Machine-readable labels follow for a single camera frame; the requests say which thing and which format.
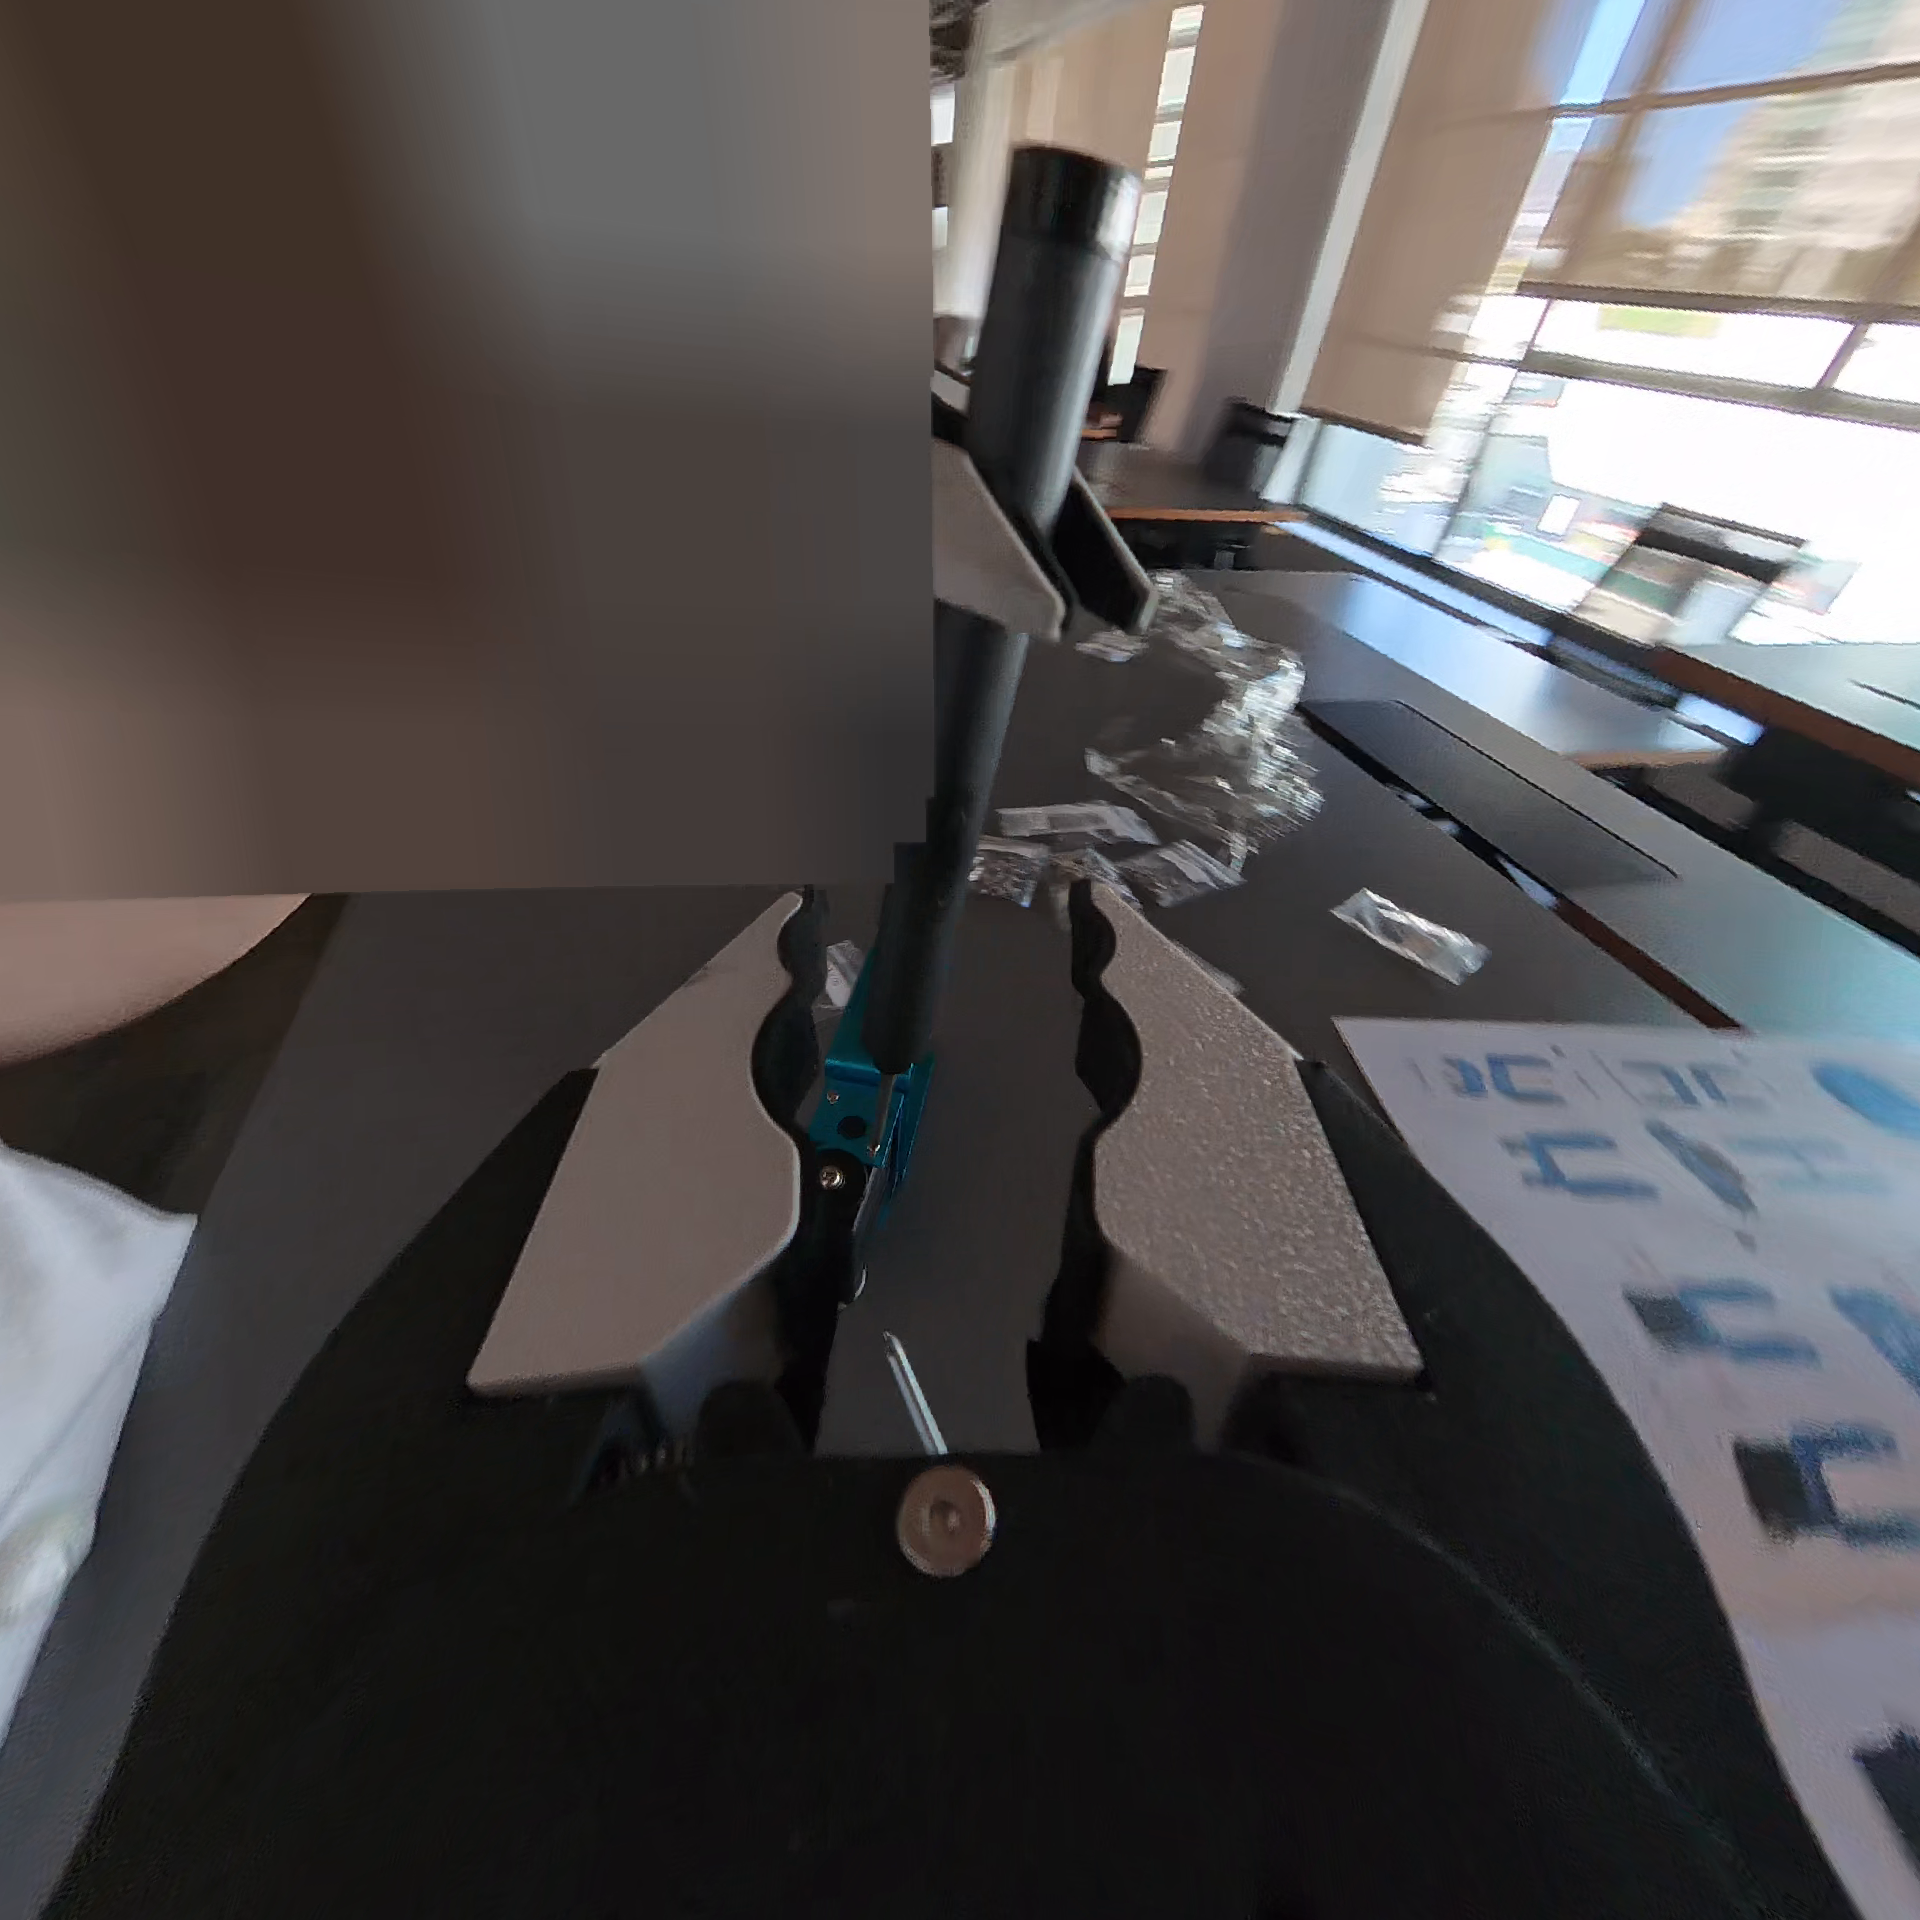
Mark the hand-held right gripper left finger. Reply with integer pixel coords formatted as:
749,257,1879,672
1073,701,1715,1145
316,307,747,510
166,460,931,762
469,886,865,1442

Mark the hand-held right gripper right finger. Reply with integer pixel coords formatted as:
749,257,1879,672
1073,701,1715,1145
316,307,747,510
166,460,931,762
1026,878,1423,1433

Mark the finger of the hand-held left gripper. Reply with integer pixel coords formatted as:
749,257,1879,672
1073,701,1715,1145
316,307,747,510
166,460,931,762
931,434,1070,644
1049,470,1161,636

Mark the dark grey electric screwdriver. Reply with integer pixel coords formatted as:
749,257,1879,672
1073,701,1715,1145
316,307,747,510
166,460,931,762
862,142,1146,1075

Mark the blue bracket with black motor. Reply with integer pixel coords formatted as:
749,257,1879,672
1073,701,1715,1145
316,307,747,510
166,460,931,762
802,937,939,1307

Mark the person's left forearm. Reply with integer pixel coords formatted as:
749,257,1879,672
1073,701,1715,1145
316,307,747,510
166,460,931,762
0,896,308,1068

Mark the small wood-edged desk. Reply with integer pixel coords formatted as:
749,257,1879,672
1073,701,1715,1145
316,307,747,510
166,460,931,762
1101,442,1314,570

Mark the adjoining dark desk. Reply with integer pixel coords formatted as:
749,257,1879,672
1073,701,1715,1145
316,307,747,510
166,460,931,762
1306,577,1727,770

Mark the wood-edged dark desk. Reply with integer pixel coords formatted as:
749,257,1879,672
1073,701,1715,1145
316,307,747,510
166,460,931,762
1651,638,1920,818

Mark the black bin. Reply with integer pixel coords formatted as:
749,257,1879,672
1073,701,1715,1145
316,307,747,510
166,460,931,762
1206,398,1298,490

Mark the crumpled clear plastic wrap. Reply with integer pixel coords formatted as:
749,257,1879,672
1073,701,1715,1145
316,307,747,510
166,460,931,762
1084,577,1329,857

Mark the group of small screw bags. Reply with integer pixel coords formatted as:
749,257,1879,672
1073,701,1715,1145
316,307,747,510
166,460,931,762
966,632,1255,917

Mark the clear bag with dark part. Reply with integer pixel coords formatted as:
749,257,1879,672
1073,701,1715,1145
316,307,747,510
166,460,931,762
1329,886,1490,986

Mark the thin metal rod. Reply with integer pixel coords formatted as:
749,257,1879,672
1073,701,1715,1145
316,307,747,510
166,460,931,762
883,1329,950,1457

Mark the beige roller blind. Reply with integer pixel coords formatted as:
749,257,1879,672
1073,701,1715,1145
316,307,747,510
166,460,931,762
1303,0,1920,443

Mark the black office chair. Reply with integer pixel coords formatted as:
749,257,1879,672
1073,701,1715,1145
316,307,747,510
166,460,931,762
1553,504,1807,662

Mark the large window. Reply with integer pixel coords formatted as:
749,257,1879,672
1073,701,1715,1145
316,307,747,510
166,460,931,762
1290,0,1920,648

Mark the person's white shirt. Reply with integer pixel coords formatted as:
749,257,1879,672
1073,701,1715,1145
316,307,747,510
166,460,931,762
0,1148,196,1749

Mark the white sheet with blue print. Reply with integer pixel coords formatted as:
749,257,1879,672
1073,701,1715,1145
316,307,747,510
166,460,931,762
1332,1018,1920,1920

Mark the black cable tray lid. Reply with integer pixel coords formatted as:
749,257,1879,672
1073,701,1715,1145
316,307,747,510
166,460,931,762
1303,697,1681,886

